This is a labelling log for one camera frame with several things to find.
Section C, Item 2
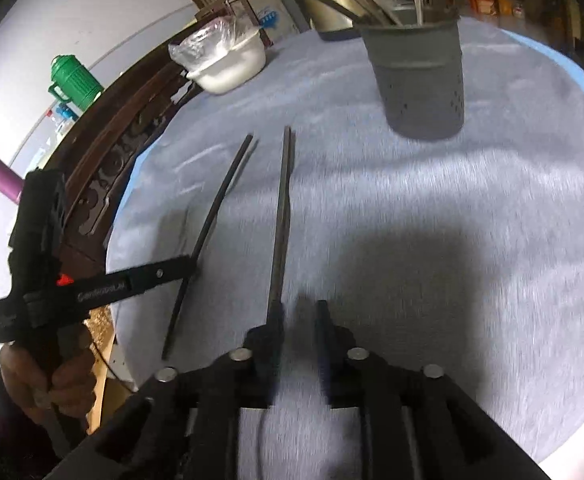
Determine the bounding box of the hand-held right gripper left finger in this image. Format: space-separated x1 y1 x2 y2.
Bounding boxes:
46 302 287 480

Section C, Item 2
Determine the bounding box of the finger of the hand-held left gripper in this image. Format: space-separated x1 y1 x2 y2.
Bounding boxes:
24 254 197 317

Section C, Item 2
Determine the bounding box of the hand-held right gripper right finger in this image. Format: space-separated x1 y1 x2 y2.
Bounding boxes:
315 300 551 480

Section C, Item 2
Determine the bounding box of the grey perforated utensil holder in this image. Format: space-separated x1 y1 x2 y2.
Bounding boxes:
358 12 467 141

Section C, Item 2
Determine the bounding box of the person's left forearm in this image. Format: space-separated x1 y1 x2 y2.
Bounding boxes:
0 375 75 480

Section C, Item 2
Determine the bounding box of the person's left hand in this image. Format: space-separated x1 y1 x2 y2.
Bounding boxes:
0 332 97 424

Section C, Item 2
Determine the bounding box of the clear bottle with blue cap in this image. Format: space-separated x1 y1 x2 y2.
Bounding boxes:
46 102 80 137

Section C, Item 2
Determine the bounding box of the green plastic jug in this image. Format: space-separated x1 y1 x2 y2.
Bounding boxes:
48 55 105 112

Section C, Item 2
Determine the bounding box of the grey-blue towel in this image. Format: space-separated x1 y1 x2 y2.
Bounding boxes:
106 15 584 480

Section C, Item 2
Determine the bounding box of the white plastic bowl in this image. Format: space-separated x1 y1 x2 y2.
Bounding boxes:
187 27 267 95

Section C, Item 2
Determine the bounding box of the clear plastic bag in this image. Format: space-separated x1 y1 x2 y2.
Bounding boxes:
168 16 263 74

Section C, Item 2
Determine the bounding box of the white box with blue print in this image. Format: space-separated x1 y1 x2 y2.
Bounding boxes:
243 0 301 44

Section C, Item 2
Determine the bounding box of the golden steel kettle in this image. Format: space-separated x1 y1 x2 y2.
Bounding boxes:
299 0 373 42

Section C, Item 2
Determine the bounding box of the light blue table cover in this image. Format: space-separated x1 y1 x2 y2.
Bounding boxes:
112 25 584 211

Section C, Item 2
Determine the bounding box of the carved dark wooden frame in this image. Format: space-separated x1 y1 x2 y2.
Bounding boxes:
64 0 245 396

